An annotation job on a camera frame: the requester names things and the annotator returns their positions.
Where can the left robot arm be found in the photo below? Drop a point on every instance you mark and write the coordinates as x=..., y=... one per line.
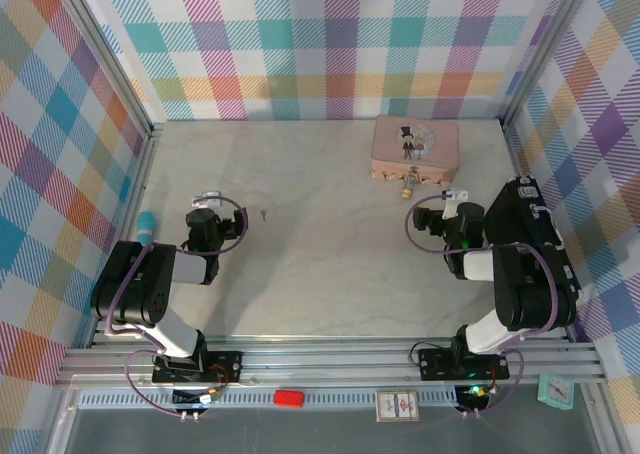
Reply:
x=130, y=284

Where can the black hard case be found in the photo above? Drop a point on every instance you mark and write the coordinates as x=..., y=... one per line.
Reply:
x=515, y=219

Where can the playing card box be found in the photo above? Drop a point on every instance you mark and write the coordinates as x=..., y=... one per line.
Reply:
x=397, y=405

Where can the teal alarm clock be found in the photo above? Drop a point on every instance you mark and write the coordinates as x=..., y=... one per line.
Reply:
x=555, y=391

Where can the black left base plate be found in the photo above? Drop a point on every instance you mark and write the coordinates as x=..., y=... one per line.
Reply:
x=225, y=366

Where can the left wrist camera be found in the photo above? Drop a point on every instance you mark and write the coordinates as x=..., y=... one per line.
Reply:
x=211, y=197

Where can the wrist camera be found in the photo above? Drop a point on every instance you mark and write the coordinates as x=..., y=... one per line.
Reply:
x=457, y=196
x=211, y=197

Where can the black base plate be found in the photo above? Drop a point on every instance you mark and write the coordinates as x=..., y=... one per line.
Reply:
x=225, y=366
x=435, y=364

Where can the aluminium corner post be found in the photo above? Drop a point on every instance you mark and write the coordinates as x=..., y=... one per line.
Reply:
x=106, y=49
x=542, y=49

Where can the red plastic block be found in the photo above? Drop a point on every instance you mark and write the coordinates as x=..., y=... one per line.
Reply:
x=288, y=398

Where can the teal toy microphone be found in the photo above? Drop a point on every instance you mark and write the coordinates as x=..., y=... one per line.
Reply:
x=145, y=228

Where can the black controller board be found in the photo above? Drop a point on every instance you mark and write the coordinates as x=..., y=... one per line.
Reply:
x=472, y=399
x=185, y=398

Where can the brass padlock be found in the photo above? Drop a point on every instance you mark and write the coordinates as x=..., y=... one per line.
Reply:
x=409, y=186

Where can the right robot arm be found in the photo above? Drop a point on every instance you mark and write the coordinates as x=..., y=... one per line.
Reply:
x=530, y=284

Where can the pink tin box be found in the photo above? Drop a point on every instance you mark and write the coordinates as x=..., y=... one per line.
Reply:
x=430, y=144

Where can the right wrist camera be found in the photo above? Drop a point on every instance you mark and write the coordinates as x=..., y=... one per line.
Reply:
x=457, y=196

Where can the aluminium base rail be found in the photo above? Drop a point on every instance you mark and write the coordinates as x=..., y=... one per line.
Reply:
x=325, y=361

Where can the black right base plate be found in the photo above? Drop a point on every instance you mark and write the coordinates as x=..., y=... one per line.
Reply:
x=435, y=364

